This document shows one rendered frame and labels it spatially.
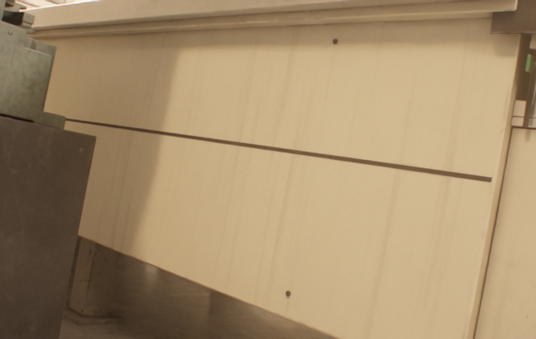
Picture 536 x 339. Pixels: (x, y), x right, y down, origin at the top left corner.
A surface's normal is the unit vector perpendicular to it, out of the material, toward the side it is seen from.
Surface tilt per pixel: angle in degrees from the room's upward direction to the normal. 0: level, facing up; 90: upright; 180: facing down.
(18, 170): 90
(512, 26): 90
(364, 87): 90
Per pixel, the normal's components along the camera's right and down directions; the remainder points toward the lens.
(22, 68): 0.83, 0.15
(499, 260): -0.66, -0.15
